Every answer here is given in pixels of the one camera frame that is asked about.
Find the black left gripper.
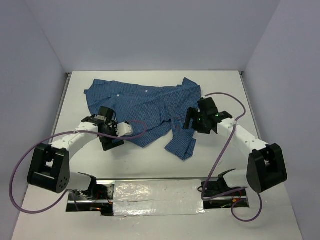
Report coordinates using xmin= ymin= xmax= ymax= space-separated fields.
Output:
xmin=99 ymin=118 xmax=124 ymax=151

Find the blue plaid long sleeve shirt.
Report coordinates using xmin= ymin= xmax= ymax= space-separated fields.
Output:
xmin=84 ymin=78 xmax=201 ymax=161

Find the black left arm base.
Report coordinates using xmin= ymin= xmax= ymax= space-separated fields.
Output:
xmin=66 ymin=181 xmax=115 ymax=217

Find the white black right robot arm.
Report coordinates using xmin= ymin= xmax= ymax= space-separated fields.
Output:
xmin=183 ymin=97 xmax=288 ymax=196

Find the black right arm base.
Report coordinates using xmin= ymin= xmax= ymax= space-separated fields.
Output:
xmin=203 ymin=180 xmax=249 ymax=210

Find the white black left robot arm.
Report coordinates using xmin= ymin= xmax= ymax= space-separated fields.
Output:
xmin=27 ymin=106 xmax=133 ymax=199

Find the silver tape covered panel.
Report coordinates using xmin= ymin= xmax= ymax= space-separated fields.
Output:
xmin=112 ymin=179 xmax=205 ymax=217

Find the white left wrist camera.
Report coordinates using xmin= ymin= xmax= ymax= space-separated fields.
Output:
xmin=116 ymin=122 xmax=133 ymax=137

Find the aluminium table edge rail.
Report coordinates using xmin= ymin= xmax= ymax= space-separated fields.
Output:
xmin=238 ymin=70 xmax=274 ymax=178

